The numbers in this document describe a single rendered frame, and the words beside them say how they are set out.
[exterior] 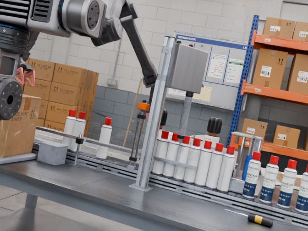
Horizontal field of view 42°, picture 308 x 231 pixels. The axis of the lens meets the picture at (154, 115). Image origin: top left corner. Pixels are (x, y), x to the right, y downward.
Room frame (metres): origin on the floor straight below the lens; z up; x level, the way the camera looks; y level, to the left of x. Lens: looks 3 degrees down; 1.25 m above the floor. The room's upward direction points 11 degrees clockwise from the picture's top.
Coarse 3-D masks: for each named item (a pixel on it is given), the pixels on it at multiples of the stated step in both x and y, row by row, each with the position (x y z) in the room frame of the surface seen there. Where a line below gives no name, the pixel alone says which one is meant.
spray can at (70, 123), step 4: (72, 112) 2.03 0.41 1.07; (68, 116) 2.04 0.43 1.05; (72, 116) 2.03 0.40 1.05; (68, 120) 2.02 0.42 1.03; (72, 120) 2.02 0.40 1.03; (68, 124) 2.02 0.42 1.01; (72, 124) 2.03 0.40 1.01; (64, 128) 2.04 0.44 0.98; (68, 128) 2.02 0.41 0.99; (72, 128) 2.03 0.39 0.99; (64, 132) 2.03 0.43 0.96; (68, 132) 2.02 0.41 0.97; (72, 132) 2.03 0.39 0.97; (64, 140) 2.02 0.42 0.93; (68, 140) 2.02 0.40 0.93; (68, 144) 2.03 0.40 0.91; (68, 148) 2.03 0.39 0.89
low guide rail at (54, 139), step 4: (36, 136) 2.15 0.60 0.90; (40, 136) 2.14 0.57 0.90; (44, 136) 2.13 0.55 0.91; (48, 136) 2.12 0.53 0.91; (52, 140) 2.11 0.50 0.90; (56, 140) 2.10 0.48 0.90; (60, 140) 2.10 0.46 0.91; (84, 148) 2.05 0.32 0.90; (88, 148) 2.04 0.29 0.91; (92, 148) 2.04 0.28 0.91; (96, 148) 2.03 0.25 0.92; (96, 152) 2.03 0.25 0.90; (108, 152) 2.01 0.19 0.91; (112, 156) 2.00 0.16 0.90; (116, 156) 1.99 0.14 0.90; (120, 156) 1.98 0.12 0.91; (124, 156) 1.98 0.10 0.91; (128, 160) 1.97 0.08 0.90
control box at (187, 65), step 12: (180, 48) 1.70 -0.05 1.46; (192, 48) 1.74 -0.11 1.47; (180, 60) 1.71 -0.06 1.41; (192, 60) 1.75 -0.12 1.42; (204, 60) 1.79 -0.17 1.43; (168, 72) 1.73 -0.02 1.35; (180, 72) 1.72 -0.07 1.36; (192, 72) 1.76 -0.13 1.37; (168, 84) 1.72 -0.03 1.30; (180, 84) 1.73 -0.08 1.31; (192, 84) 1.77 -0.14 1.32
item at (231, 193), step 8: (72, 152) 1.99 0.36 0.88; (80, 152) 2.03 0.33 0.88; (104, 160) 1.94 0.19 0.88; (112, 160) 1.98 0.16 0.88; (136, 168) 1.90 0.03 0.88; (160, 176) 1.84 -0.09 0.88; (192, 184) 1.79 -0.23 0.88; (224, 192) 1.75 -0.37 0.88; (232, 192) 1.79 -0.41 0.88; (256, 200) 1.72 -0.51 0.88; (280, 208) 1.69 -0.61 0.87
